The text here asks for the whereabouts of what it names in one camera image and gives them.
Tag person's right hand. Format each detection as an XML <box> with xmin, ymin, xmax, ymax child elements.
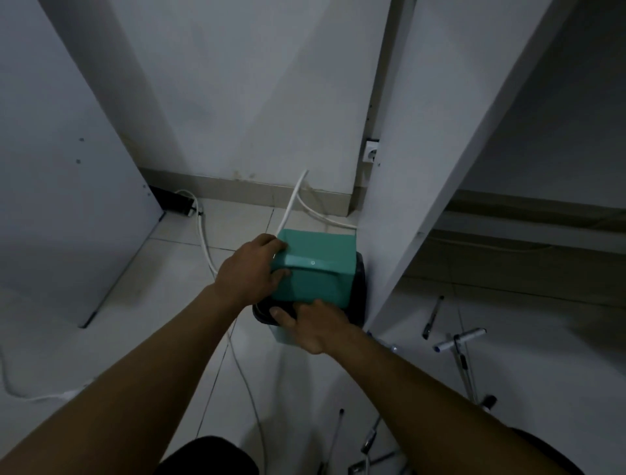
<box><xmin>269</xmin><ymin>299</ymin><xmax>368</xmax><ymax>356</ymax></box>

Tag person's left hand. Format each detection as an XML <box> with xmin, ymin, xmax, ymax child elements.
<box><xmin>214</xmin><ymin>233</ymin><xmax>293</xmax><ymax>315</ymax></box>

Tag teal box-shaped appliance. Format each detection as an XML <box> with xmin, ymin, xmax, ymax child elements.
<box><xmin>266</xmin><ymin>228</ymin><xmax>357</xmax><ymax>346</ymax></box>

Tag person's right forearm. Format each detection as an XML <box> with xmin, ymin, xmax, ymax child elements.
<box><xmin>323</xmin><ymin>325</ymin><xmax>560</xmax><ymax>475</ymax></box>

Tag person's left forearm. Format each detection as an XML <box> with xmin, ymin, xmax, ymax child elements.
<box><xmin>0</xmin><ymin>284</ymin><xmax>245</xmax><ymax>475</ymax></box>

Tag blue tipped pen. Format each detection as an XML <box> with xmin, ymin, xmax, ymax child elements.
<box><xmin>366</xmin><ymin>330</ymin><xmax>400</xmax><ymax>355</ymax></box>

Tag thin black pen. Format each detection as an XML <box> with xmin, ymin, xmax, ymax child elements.
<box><xmin>320</xmin><ymin>408</ymin><xmax>346</xmax><ymax>475</ymax></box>

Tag black power strip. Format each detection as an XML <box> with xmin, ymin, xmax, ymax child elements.
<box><xmin>149</xmin><ymin>185</ymin><xmax>203</xmax><ymax>217</ymax></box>

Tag short dark pen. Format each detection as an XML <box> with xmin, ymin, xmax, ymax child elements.
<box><xmin>360</xmin><ymin>415</ymin><xmax>383</xmax><ymax>455</ymax></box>

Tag person's black trousers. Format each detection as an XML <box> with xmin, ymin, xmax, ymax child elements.
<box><xmin>156</xmin><ymin>427</ymin><xmax>588</xmax><ymax>475</ymax></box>

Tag grey pen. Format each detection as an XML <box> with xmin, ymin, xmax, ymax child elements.
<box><xmin>346</xmin><ymin>449</ymin><xmax>408</xmax><ymax>475</ymax></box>

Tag clear pen black cap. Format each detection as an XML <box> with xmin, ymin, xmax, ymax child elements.
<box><xmin>452</xmin><ymin>335</ymin><xmax>479</xmax><ymax>403</ymax></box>

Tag white desk side panel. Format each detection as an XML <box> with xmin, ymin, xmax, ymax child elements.
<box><xmin>359</xmin><ymin>0</ymin><xmax>584</xmax><ymax>336</ymax></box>

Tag white furniture side panel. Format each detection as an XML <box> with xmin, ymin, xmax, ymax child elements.
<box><xmin>0</xmin><ymin>0</ymin><xmax>165</xmax><ymax>329</ymax></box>

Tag curved white cable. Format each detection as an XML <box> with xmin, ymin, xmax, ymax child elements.
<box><xmin>297</xmin><ymin>192</ymin><xmax>360</xmax><ymax>231</ymax></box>

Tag stiff white cable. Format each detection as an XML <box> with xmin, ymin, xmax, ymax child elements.
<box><xmin>275</xmin><ymin>169</ymin><xmax>310</xmax><ymax>241</ymax></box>

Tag long white power cable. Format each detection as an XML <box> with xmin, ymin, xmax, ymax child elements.
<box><xmin>174</xmin><ymin>189</ymin><xmax>269</xmax><ymax>475</ymax></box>

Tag white desk cross rail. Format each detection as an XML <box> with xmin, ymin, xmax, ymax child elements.
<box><xmin>430</xmin><ymin>210</ymin><xmax>626</xmax><ymax>256</ymax></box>

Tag white cable loop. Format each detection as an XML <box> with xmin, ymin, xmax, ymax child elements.
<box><xmin>0</xmin><ymin>343</ymin><xmax>94</xmax><ymax>405</ymax></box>

